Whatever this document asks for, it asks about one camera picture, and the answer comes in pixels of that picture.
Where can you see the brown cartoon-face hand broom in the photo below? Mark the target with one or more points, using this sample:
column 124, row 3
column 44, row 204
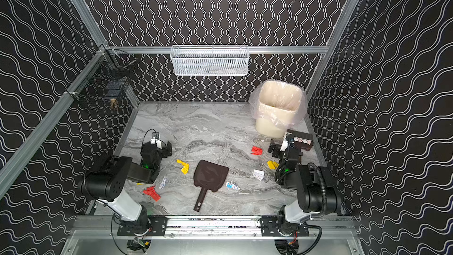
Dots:
column 302, row 140

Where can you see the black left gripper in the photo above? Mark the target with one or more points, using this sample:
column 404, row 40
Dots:
column 164, row 149

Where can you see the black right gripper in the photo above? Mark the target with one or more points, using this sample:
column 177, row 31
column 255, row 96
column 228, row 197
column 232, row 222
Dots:
column 278, row 149

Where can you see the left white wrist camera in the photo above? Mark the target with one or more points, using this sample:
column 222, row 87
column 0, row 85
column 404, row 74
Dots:
column 156, row 140

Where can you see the black wire wall basket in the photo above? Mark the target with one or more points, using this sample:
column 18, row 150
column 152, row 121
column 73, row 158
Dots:
column 109, row 79

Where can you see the red paper scrap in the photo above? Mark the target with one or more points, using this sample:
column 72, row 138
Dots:
column 256, row 151
column 150, row 191

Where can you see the white printed paper scrap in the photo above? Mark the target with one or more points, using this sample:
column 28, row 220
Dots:
column 258, row 174

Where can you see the blue white wrapper scrap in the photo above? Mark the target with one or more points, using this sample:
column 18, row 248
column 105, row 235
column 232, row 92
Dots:
column 232, row 186

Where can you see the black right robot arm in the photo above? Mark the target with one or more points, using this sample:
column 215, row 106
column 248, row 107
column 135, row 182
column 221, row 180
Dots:
column 317, row 193

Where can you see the yellow paper scrap centre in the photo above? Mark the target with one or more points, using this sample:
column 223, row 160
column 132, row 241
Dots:
column 185, row 166

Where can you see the red paper scrap left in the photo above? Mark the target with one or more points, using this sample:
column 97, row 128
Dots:
column 150, row 191

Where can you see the yellow paper scrap right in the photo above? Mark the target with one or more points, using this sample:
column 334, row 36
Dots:
column 272, row 165

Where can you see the yellow paper scrap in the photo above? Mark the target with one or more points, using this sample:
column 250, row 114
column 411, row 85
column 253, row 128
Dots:
column 185, row 166
column 272, row 165

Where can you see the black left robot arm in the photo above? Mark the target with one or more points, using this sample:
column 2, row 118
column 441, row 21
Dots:
column 105, row 184

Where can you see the small brass bell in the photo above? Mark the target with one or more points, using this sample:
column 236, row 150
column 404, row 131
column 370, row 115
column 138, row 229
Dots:
column 113, row 104

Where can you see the red paper scrap right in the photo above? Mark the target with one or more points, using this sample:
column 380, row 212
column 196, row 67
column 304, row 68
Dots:
column 256, row 151

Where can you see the clear plastic bin liner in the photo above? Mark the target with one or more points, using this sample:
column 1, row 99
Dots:
column 279, row 113

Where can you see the white wire wall basket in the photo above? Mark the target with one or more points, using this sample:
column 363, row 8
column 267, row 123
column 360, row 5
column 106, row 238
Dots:
column 210, row 60

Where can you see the brown plastic dustpan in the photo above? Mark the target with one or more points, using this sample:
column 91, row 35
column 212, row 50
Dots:
column 208, row 176

